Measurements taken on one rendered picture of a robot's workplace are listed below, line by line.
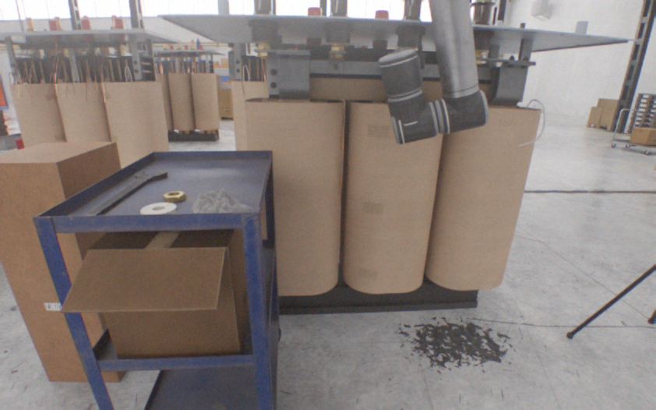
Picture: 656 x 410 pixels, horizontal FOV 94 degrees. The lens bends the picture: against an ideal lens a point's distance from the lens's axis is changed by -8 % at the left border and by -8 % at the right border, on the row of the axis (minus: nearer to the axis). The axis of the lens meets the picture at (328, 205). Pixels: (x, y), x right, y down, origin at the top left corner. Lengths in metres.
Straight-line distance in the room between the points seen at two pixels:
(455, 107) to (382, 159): 0.45
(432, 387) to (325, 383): 0.44
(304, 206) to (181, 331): 0.74
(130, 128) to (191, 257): 2.66
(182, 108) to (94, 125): 3.74
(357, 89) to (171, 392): 1.35
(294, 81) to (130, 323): 0.96
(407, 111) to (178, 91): 6.32
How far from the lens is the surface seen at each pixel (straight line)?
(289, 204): 1.39
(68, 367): 1.75
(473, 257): 1.70
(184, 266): 0.72
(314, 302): 1.81
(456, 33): 0.99
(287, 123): 1.31
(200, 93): 6.97
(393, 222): 1.47
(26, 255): 1.49
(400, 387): 1.53
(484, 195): 1.59
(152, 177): 1.07
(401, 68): 0.98
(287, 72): 1.34
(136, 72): 3.39
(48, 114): 3.77
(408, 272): 1.62
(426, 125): 1.02
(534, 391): 1.72
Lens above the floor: 1.15
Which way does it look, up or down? 21 degrees down
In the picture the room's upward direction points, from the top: 1 degrees clockwise
